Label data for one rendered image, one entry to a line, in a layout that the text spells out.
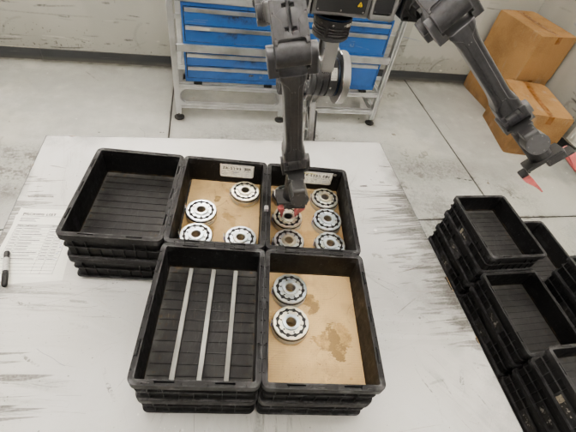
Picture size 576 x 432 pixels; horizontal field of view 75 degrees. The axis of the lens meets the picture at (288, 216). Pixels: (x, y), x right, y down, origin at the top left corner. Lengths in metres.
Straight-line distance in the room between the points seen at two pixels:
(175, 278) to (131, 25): 3.03
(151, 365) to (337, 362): 0.49
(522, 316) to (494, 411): 0.80
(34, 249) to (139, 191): 0.39
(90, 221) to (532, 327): 1.90
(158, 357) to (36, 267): 0.59
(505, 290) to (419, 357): 0.91
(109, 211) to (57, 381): 0.53
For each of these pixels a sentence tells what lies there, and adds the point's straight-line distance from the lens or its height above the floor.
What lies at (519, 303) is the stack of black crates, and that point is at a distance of 2.15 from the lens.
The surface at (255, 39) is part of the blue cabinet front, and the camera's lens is 2.99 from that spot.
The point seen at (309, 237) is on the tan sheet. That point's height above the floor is 0.83.
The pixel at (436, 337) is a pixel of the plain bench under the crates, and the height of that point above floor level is 0.70.
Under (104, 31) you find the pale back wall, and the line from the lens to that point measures 4.01.
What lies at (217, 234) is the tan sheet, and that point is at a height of 0.83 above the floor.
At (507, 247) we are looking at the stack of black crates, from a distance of 2.19.
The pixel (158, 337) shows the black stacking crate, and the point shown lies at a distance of 1.11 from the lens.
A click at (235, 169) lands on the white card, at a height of 0.90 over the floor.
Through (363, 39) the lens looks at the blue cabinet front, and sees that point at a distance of 3.15.
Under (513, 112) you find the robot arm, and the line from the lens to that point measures 1.22.
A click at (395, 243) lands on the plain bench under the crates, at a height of 0.70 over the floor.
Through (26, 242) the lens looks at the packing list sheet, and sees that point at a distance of 1.57.
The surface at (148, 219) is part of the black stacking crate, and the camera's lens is 1.35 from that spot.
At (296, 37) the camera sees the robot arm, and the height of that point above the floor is 1.52.
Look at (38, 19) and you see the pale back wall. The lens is 4.13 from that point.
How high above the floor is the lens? 1.83
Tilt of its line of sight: 47 degrees down
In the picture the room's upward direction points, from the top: 11 degrees clockwise
